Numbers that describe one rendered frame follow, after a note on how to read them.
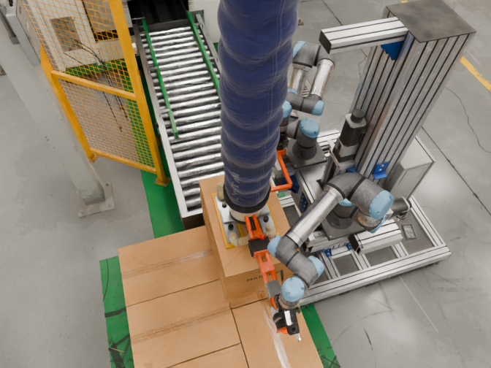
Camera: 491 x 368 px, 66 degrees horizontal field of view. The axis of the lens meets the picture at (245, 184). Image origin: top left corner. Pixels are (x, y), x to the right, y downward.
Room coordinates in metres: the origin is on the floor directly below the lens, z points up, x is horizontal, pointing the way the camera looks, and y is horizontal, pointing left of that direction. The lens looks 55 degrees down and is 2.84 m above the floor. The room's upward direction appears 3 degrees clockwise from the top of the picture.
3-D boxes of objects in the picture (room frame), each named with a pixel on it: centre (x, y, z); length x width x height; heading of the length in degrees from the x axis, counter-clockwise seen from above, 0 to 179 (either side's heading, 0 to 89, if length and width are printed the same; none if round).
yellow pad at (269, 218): (1.05, -0.09, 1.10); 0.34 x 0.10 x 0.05; 18
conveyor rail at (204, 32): (2.59, 0.19, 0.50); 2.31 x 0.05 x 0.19; 20
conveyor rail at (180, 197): (2.37, 0.80, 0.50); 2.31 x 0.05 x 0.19; 20
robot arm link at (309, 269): (0.55, -0.24, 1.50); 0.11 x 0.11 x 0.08; 49
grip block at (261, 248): (0.78, -0.08, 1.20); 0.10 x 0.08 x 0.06; 108
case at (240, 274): (1.02, -0.02, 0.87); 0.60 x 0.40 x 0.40; 19
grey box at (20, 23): (1.77, 1.20, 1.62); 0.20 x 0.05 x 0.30; 20
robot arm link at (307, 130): (1.52, -0.35, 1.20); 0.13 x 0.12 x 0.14; 73
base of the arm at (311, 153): (1.52, -0.35, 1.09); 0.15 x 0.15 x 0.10
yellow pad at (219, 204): (0.99, 0.09, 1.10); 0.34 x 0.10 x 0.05; 18
